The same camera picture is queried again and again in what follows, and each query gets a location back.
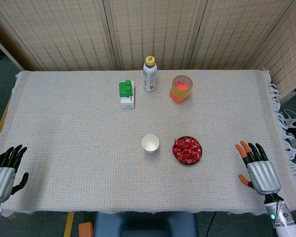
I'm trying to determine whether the orange drink cup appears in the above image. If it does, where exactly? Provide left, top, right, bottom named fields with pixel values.
left=172, top=75, right=194, bottom=99

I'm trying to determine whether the woven bamboo folding screen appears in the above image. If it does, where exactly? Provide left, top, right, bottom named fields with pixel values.
left=0, top=0, right=296, bottom=101

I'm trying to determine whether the white bottle yellow cap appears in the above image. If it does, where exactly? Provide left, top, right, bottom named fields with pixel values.
left=143, top=56, right=157, bottom=93

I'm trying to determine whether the small orange foam block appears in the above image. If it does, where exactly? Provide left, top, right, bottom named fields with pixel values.
left=78, top=221, right=94, bottom=237

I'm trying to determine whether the blue padded seat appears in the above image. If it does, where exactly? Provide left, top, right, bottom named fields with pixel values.
left=93, top=211, right=199, bottom=237

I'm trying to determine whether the white cable bundle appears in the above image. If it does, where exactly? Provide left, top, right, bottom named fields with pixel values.
left=283, top=108, right=296, bottom=129

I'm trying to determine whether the metal bowl of red candies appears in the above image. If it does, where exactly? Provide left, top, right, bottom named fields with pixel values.
left=172, top=136, right=203, bottom=166

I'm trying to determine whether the small white box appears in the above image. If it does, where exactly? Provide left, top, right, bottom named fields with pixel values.
left=120, top=86, right=136, bottom=110

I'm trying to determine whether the white paper cup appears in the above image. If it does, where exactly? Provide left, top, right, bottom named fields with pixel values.
left=141, top=134, right=160, bottom=154

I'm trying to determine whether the right orange-tipped robot hand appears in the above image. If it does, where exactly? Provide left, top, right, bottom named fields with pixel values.
left=235, top=140, right=282, bottom=196

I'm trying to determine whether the beige woven tablecloth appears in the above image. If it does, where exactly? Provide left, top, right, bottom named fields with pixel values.
left=0, top=68, right=296, bottom=215

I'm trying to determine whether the left black-fingered robot hand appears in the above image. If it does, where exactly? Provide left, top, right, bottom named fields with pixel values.
left=0, top=144, right=29, bottom=203

